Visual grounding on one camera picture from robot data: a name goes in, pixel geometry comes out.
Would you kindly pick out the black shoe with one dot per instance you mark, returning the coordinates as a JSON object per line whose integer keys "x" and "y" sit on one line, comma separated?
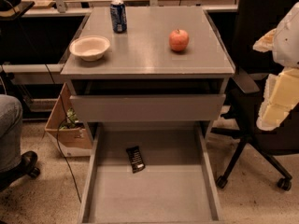
{"x": 27, "y": 166}

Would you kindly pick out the open grey middle drawer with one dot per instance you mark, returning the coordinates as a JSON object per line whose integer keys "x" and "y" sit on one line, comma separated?
{"x": 176, "y": 186}

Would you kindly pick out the black office chair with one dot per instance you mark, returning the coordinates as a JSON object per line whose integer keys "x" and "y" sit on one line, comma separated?
{"x": 239, "y": 29}

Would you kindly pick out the white paper bowl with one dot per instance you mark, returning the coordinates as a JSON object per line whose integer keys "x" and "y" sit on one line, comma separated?
{"x": 90, "y": 47}

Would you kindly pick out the red apple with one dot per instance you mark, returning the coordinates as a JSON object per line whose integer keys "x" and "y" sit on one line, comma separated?
{"x": 178, "y": 40}

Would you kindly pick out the blue soda can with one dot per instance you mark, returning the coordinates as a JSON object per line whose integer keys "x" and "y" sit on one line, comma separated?
{"x": 118, "y": 16}

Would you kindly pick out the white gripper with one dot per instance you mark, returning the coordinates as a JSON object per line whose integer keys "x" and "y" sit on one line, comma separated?
{"x": 288, "y": 39}

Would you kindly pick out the cardboard box with items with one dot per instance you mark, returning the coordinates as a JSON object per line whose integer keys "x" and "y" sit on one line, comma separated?
{"x": 64, "y": 129}

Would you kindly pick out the grey drawer cabinet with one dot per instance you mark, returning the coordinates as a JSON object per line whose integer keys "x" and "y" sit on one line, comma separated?
{"x": 143, "y": 52}

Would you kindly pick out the grey top drawer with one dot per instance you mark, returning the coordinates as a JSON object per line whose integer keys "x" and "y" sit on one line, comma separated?
{"x": 146, "y": 100}

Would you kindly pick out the person leg in jeans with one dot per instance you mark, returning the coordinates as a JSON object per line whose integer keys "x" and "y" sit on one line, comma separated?
{"x": 10, "y": 132}

